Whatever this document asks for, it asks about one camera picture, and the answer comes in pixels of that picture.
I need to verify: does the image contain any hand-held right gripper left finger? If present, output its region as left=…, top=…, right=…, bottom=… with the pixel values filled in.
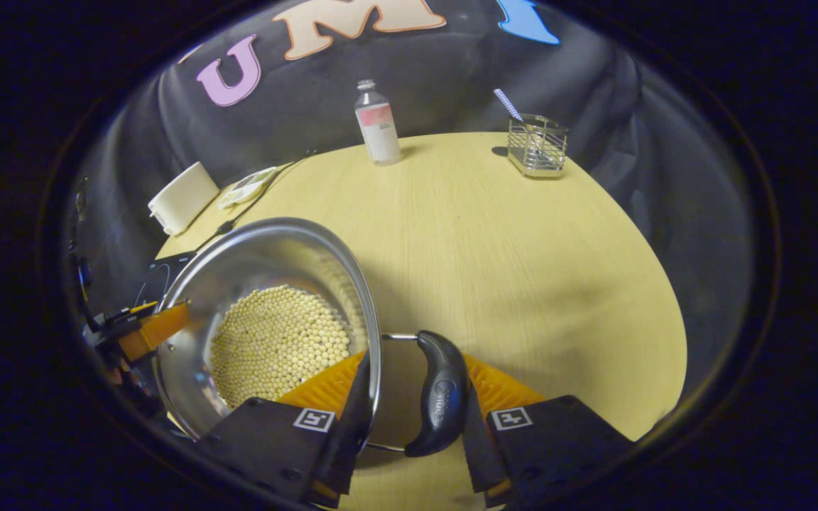
left=195, top=349, right=374, bottom=509

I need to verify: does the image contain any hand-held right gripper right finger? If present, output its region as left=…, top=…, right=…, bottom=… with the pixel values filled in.
left=460, top=353, right=637, bottom=509

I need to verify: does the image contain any black induction cooktop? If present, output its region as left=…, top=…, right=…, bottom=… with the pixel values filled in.
left=132, top=251, right=198, bottom=309

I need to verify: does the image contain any stainless steel pot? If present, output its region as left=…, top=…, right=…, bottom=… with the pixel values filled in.
left=152, top=217, right=470, bottom=458

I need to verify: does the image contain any pile of yellow soybeans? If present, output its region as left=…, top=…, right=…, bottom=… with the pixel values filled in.
left=209, top=285, right=353, bottom=409

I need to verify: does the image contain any white toaster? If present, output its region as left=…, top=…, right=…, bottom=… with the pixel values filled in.
left=148, top=161, right=220, bottom=236

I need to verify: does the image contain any white divided bean tray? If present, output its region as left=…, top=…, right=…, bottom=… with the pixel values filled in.
left=217, top=166, right=280, bottom=211

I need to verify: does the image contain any clear bottle with pink label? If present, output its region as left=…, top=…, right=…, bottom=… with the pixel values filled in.
left=354, top=79, right=403, bottom=166

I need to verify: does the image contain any checkered straw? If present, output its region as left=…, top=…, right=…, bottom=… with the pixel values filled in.
left=493, top=88, right=525, bottom=123

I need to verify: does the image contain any black backdrop cloth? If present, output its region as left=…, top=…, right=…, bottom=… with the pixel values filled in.
left=72, top=0, right=758, bottom=398

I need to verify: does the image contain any black power cable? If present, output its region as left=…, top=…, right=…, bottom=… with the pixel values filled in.
left=195, top=149, right=321, bottom=253

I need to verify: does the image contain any wire utensil holder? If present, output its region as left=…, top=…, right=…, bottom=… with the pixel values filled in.
left=507, top=114, right=569, bottom=178

